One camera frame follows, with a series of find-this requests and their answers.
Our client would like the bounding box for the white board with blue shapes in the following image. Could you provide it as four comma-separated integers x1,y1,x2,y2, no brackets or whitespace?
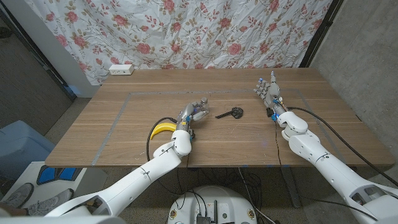
0,161,108,215

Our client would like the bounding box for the thin black hanging cable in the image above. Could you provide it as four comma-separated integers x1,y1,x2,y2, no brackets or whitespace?
274,120,284,169

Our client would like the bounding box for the small black key-shaped tool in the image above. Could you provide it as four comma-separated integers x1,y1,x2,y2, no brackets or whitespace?
215,106,244,119

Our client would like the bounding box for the thin black floor cable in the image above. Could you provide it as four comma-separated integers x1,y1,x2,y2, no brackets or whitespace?
300,195,379,222

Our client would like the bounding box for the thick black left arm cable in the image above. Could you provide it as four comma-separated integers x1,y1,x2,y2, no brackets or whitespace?
146,116,178,162

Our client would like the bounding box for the black backdrop stand pole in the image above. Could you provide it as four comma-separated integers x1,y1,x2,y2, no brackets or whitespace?
298,0,345,68

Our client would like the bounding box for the metal table leg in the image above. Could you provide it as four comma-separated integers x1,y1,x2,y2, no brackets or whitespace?
123,180,140,208
281,167,302,208

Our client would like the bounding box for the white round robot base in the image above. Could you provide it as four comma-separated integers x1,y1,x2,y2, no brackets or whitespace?
167,185,258,224

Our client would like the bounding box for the black door frame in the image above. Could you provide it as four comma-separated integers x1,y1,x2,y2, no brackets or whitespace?
0,6,77,100

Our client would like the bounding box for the white power strip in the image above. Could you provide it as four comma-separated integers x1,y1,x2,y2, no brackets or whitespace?
108,63,135,76

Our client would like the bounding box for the floral rose print backdrop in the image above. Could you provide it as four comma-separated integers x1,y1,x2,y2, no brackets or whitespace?
24,0,333,85

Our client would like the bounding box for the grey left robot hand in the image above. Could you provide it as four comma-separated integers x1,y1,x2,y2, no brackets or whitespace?
176,101,210,131

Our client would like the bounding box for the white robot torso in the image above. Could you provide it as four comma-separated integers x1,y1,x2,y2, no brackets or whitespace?
0,214,127,224

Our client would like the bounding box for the yellow toy banana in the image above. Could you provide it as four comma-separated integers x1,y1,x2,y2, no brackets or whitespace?
149,122,177,141

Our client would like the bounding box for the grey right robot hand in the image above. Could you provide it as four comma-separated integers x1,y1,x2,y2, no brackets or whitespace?
253,70,289,118

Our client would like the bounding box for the blue plastic bin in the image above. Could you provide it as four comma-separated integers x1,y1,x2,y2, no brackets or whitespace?
0,120,56,183

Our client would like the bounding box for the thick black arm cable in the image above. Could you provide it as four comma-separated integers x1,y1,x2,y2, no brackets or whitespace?
287,106,398,187
146,116,178,162

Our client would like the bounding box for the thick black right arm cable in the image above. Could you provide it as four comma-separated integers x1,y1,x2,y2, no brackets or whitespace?
287,106,398,187

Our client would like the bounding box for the glass salt shaker silver cap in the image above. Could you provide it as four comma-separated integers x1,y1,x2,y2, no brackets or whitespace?
198,97,210,113

